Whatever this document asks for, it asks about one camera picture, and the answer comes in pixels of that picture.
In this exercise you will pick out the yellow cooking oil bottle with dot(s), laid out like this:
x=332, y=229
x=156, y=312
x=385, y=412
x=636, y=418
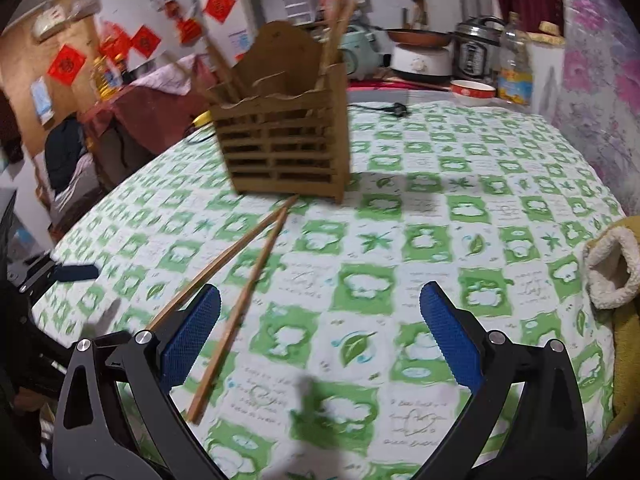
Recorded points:
x=105, y=82

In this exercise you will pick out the silver black pressure cooker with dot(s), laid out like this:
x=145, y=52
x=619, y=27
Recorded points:
x=472, y=55

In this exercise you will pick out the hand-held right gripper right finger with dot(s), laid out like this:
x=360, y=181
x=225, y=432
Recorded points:
x=450, y=335

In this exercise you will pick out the white electric cooker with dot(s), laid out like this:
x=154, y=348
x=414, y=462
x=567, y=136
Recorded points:
x=420, y=65

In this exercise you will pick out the red plastic bag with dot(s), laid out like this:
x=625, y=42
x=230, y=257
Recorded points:
x=112, y=42

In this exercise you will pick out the white refrigerator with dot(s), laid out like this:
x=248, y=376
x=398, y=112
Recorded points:
x=240, y=35

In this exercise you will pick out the brown frying pan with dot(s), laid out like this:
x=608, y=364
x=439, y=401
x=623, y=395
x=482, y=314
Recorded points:
x=417, y=36

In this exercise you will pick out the green white printed tablecloth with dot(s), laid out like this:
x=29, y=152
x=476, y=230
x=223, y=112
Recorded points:
x=450, y=260

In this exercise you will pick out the red white bowl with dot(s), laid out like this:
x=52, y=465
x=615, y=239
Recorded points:
x=472, y=92

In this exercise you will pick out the brown bamboo chopstick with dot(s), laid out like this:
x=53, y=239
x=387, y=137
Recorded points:
x=346, y=25
x=332, y=30
x=220, y=67
x=225, y=260
x=240, y=310

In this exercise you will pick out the clear bottle yellow label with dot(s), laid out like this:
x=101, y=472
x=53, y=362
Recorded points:
x=515, y=75

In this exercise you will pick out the yellow fleece garment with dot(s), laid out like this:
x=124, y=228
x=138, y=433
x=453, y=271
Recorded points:
x=620, y=360

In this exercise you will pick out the mint green rice cooker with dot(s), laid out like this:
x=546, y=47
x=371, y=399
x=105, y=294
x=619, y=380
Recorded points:
x=362, y=50

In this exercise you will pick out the blue face mask pack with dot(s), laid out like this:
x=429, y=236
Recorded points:
x=42, y=100

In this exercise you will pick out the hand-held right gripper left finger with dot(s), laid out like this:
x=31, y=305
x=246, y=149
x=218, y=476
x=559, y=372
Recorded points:
x=192, y=330

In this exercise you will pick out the red paper square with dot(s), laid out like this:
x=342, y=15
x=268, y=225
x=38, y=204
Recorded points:
x=219, y=5
x=65, y=64
x=145, y=41

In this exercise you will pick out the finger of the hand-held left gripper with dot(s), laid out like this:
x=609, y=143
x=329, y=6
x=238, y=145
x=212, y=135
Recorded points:
x=75, y=272

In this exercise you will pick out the dark clothes pile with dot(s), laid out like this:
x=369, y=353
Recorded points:
x=65, y=145

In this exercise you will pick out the wooden slatted chopstick holder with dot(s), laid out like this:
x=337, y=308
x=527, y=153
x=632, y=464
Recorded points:
x=280, y=150

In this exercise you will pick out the maroon table cover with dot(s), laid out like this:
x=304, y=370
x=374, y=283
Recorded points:
x=140, y=110

